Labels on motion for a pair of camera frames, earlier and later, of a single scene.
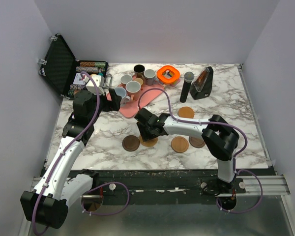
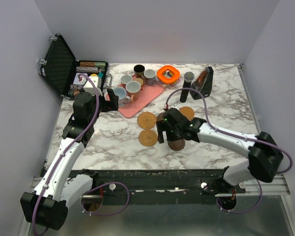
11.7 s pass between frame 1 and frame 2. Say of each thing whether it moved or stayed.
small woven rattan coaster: stayed
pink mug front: stayed
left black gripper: stayed
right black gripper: moved
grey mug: stayed
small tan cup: stayed
